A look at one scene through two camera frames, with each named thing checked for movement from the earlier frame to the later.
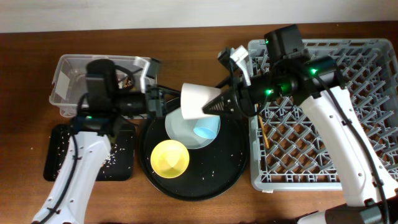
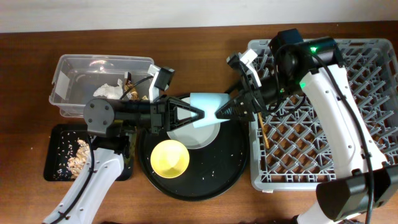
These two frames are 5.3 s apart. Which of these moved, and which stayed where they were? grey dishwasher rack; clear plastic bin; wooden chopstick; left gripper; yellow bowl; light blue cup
Moved: left gripper; light blue cup
Stayed: wooden chopstick; grey dishwasher rack; yellow bowl; clear plastic bin
